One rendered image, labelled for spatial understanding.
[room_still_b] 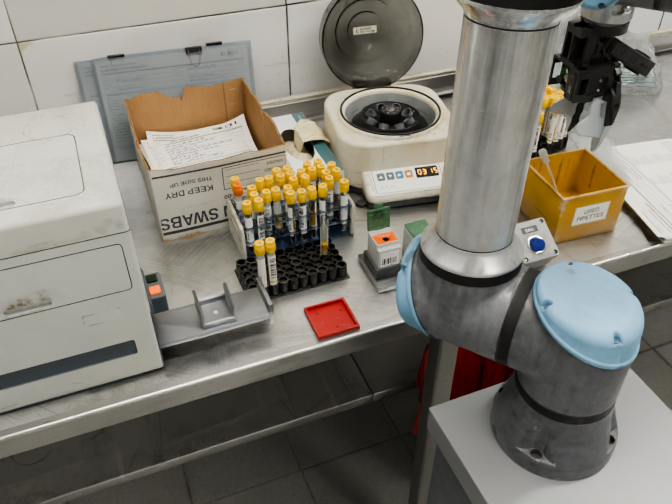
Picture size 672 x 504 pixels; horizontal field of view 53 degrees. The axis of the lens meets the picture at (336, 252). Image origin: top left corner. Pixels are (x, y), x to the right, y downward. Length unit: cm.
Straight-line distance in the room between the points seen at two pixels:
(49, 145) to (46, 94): 50
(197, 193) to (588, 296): 70
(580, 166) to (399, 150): 35
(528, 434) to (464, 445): 9
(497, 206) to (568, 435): 28
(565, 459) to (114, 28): 108
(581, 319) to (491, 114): 23
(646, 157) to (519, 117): 90
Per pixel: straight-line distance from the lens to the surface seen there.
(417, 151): 129
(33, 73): 144
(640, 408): 97
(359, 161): 127
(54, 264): 87
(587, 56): 113
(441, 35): 166
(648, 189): 144
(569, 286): 75
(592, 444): 85
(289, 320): 106
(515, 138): 66
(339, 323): 105
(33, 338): 94
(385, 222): 111
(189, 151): 136
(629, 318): 75
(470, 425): 90
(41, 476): 173
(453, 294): 74
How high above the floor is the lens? 163
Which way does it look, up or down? 40 degrees down
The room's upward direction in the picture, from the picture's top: straight up
